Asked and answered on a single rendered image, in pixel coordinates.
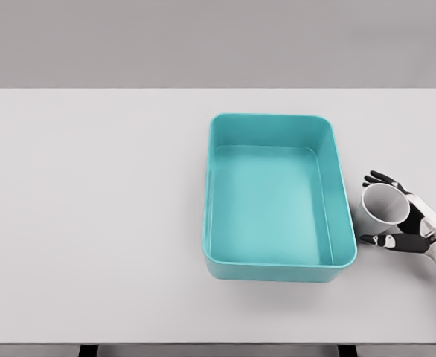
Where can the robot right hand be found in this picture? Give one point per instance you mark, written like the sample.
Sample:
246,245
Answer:
424,223

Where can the white paper cup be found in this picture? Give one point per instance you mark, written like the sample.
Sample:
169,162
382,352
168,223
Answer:
383,202

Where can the teal rectangular plastic basket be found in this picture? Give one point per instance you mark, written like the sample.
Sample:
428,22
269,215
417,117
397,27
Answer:
270,201

